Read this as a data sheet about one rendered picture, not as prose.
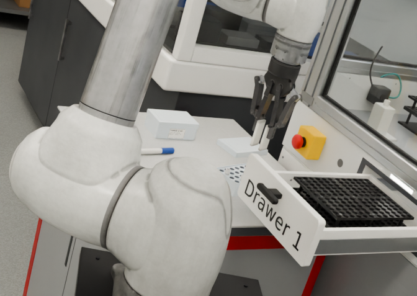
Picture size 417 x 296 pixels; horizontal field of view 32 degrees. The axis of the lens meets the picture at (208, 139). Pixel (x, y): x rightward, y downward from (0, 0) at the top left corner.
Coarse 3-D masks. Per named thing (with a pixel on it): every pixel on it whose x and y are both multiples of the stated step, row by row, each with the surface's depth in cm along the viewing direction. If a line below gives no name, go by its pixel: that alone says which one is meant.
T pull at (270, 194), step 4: (260, 184) 152; (260, 188) 152; (264, 188) 151; (268, 188) 152; (264, 192) 150; (268, 192) 149; (272, 192) 150; (276, 192) 150; (268, 196) 149; (272, 196) 148; (276, 196) 150; (280, 196) 150; (272, 200) 147; (276, 200) 147
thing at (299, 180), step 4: (296, 176) 164; (296, 180) 163; (300, 180) 163; (300, 184) 162; (304, 184) 162; (308, 184) 162; (304, 188) 160; (308, 188) 161; (312, 188) 160; (308, 192) 159; (312, 192) 158; (316, 192) 159; (312, 196) 158; (316, 200) 156; (320, 200) 156; (324, 200) 156; (320, 204) 155; (324, 204) 154; (328, 204) 155; (324, 208) 154; (328, 208) 153; (332, 208) 154; (332, 212) 152; (336, 212) 153; (336, 216) 151; (340, 216) 152
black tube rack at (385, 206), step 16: (304, 192) 165; (320, 192) 160; (336, 192) 162; (352, 192) 165; (368, 192) 167; (320, 208) 159; (336, 208) 155; (352, 208) 157; (368, 208) 159; (384, 208) 161; (400, 208) 164; (336, 224) 153; (352, 224) 156; (368, 224) 157; (384, 224) 161; (400, 224) 162
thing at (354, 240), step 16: (288, 176) 167; (304, 176) 169; (320, 176) 171; (336, 176) 174; (352, 176) 176; (368, 176) 178; (384, 192) 174; (416, 224) 165; (320, 240) 145; (336, 240) 147; (352, 240) 149; (368, 240) 151; (384, 240) 154; (400, 240) 156; (416, 240) 158
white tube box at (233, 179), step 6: (222, 168) 183; (228, 168) 184; (234, 168) 185; (240, 168) 186; (234, 174) 182; (240, 174) 183; (228, 180) 178; (234, 180) 179; (234, 186) 177; (234, 192) 178
